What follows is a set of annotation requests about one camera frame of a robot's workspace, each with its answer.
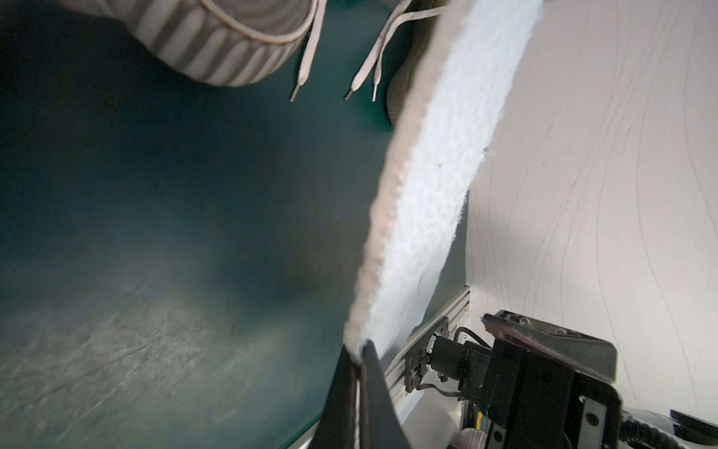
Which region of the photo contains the light blue insole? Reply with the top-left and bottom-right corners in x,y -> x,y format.
343,1 -> 542,362

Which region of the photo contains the olive shoe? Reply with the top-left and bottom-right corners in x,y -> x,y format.
288,0 -> 450,127

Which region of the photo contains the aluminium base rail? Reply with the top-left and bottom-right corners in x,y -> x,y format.
279,285 -> 472,449

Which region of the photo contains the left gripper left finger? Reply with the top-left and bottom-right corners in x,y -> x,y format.
310,348 -> 359,449

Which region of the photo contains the ribbed ceramic cup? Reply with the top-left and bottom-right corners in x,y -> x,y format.
61,0 -> 326,87

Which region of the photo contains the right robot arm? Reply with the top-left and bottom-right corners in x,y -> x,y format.
404,311 -> 717,448

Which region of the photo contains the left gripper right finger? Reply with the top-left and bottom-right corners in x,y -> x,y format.
359,340 -> 411,449

